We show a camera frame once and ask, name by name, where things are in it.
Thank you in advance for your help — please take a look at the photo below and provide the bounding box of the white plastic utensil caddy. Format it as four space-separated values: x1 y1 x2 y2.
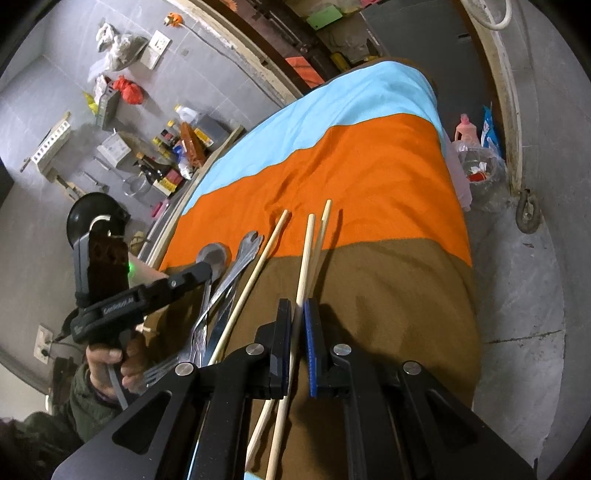
128 254 168 287

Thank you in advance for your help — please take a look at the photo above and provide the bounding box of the ornate silver fork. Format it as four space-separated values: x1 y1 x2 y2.
143 231 263 387

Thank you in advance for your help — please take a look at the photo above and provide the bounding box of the white shower hose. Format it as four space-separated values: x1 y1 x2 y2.
461 0 515 33

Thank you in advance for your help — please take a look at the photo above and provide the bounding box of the large oil jug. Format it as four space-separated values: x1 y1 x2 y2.
174 104 229 151

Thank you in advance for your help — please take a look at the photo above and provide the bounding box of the black wok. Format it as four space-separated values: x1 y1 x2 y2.
66 192 131 247

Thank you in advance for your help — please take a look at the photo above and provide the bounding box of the white wall switch socket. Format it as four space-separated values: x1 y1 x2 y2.
140 30 171 70

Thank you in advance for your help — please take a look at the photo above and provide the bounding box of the dark soy sauce bottle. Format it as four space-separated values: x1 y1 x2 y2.
135 152 171 184

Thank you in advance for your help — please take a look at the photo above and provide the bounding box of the brown spice packet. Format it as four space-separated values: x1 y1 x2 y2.
180 122 206 168

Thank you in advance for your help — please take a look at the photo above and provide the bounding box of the white wall basket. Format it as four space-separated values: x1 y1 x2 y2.
31 111 71 175

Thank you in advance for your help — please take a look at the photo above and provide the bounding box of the wooden chopstick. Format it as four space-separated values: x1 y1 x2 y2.
207 209 290 366
245 399 276 467
308 199 332 292
264 214 315 480

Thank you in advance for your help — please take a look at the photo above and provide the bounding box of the silver spoon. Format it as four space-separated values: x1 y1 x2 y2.
186 242 233 361

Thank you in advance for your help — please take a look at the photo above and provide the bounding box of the striped colourful table cloth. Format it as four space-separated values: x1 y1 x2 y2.
138 59 484 480

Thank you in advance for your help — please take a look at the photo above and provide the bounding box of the orange wall hook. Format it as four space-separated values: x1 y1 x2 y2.
163 12 184 27

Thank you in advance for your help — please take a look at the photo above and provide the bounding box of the pink detergent bottle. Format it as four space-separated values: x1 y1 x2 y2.
454 113 480 145

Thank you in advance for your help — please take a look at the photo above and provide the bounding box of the person's left hand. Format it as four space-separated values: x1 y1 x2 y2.
86 334 148 401

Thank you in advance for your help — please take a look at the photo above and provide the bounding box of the white hanging utensil holder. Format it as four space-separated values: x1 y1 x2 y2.
97 132 131 168

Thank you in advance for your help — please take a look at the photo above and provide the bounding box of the red plastic bag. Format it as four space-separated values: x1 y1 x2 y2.
113 75 144 105

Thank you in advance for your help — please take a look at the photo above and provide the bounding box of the grey wall shelf rack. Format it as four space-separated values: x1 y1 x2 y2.
95 84 120 130

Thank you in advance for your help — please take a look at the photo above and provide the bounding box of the dark grey cabinet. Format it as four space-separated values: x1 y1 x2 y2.
361 0 494 135

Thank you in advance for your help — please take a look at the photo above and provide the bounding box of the clear hanging plastic bag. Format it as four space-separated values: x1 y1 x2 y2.
87 22 148 82

